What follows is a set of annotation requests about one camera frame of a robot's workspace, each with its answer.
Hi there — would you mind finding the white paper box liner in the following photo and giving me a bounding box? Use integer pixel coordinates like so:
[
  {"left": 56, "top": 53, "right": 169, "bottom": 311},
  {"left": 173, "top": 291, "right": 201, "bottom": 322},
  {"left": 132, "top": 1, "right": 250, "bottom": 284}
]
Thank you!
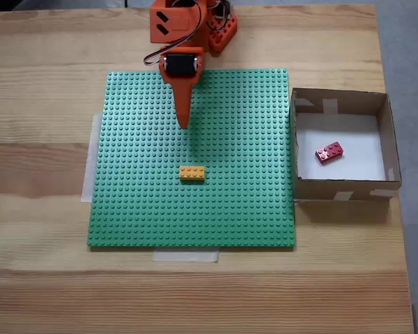
[{"left": 295, "top": 113, "right": 387, "bottom": 181}]

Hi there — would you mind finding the red lego block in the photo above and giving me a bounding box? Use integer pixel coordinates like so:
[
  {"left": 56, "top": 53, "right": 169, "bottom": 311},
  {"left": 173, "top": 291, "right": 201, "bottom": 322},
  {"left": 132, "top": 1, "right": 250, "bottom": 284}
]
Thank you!
[{"left": 314, "top": 141, "right": 346, "bottom": 166}]

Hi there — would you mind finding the gripper servo cable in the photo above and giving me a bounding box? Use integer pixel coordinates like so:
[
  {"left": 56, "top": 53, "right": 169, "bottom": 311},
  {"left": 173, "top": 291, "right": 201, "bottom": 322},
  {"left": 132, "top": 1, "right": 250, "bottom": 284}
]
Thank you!
[{"left": 142, "top": 0, "right": 203, "bottom": 67}]

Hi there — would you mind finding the masking tape strip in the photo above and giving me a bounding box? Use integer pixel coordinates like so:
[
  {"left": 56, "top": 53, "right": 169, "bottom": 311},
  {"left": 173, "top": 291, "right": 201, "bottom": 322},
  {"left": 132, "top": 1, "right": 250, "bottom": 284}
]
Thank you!
[
  {"left": 152, "top": 247, "right": 219, "bottom": 264},
  {"left": 80, "top": 111, "right": 104, "bottom": 203}
]

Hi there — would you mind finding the yellow lego block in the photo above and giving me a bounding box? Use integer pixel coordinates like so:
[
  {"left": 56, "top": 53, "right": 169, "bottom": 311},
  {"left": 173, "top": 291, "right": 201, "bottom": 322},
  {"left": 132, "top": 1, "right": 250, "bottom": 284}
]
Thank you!
[{"left": 179, "top": 166, "right": 207, "bottom": 182}]

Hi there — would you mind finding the green lego baseplate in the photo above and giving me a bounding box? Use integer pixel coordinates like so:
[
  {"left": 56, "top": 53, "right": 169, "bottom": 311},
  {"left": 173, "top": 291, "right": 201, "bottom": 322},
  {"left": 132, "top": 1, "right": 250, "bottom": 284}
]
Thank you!
[{"left": 86, "top": 68, "right": 297, "bottom": 248}]

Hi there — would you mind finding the cardboard box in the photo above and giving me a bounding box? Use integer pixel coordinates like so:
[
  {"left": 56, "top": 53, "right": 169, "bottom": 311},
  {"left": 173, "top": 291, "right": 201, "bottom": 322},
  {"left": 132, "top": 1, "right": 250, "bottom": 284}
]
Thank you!
[{"left": 291, "top": 86, "right": 403, "bottom": 202}]

